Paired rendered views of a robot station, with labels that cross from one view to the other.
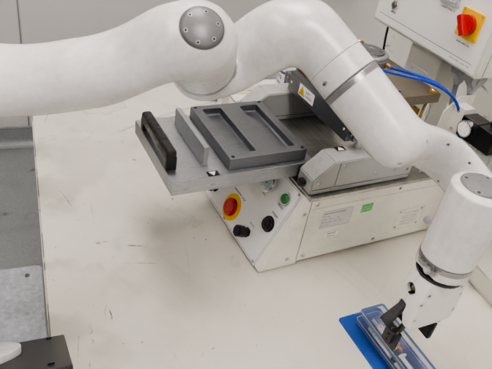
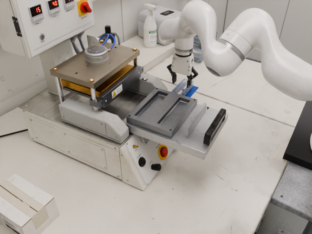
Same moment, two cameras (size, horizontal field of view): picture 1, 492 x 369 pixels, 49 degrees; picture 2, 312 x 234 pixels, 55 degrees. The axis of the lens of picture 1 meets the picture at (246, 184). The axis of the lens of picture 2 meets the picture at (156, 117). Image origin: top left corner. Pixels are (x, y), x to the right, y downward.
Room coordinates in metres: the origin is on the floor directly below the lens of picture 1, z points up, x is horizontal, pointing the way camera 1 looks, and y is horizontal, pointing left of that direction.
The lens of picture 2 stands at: (1.36, 0.72, 1.58)
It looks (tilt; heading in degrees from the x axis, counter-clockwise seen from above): 38 degrees down; 241
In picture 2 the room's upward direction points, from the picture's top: straight up
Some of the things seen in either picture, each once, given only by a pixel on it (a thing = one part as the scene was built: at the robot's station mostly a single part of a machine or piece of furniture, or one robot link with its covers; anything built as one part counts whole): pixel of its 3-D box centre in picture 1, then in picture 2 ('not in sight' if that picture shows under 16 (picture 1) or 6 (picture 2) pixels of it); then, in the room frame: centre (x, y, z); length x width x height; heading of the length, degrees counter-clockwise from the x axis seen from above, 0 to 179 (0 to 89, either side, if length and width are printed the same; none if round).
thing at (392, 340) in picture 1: (388, 332); (191, 81); (0.61, -0.28, 0.85); 0.03 x 0.03 x 0.07; 31
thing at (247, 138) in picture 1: (246, 132); (163, 110); (0.94, 0.02, 0.98); 0.20 x 0.17 x 0.03; 32
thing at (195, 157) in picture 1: (224, 139); (175, 117); (0.92, 0.06, 0.97); 0.30 x 0.22 x 0.08; 122
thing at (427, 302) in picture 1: (430, 289); (182, 61); (0.64, -0.32, 0.93); 0.10 x 0.08 x 0.11; 121
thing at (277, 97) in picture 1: (291, 100); (93, 120); (1.16, -0.07, 0.96); 0.25 x 0.05 x 0.07; 122
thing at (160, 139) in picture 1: (158, 139); (215, 125); (0.84, 0.18, 0.99); 0.15 x 0.02 x 0.04; 32
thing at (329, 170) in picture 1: (356, 165); (138, 82); (0.92, -0.21, 0.96); 0.26 x 0.05 x 0.07; 122
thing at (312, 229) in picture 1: (334, 179); (109, 119); (1.06, -0.20, 0.84); 0.53 x 0.37 x 0.17; 122
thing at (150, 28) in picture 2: not in sight; (150, 25); (0.54, -0.83, 0.92); 0.09 x 0.08 x 0.25; 106
